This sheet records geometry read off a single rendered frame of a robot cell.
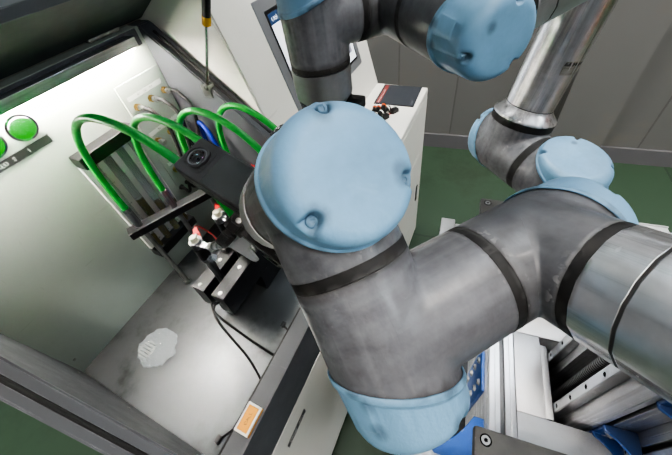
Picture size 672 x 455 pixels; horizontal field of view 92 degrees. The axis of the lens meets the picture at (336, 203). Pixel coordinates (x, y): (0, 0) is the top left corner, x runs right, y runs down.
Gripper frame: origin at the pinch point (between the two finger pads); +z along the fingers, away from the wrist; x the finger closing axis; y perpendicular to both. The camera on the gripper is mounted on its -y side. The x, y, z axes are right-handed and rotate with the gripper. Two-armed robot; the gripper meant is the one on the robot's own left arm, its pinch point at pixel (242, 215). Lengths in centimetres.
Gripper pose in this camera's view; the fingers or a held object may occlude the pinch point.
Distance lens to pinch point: 48.9
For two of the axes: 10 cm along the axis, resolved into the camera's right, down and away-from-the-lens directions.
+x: 5.6, -7.6, 3.3
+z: -3.6, 1.4, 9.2
